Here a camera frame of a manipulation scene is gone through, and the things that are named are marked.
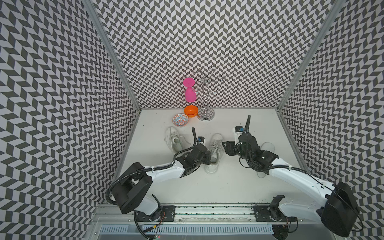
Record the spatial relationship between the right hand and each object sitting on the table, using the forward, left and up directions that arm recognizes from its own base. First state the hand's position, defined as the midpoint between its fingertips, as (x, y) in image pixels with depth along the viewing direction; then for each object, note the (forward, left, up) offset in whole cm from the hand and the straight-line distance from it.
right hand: (227, 145), depth 81 cm
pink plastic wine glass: (+38, +21, +4) cm, 44 cm away
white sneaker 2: (+1, +5, -4) cm, 7 cm away
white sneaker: (+6, +30, -7) cm, 31 cm away
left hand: (-2, +9, -8) cm, 12 cm away
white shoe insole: (+7, -31, -15) cm, 35 cm away
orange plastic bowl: (+37, +22, -12) cm, 45 cm away
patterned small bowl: (+30, +29, -14) cm, 45 cm away
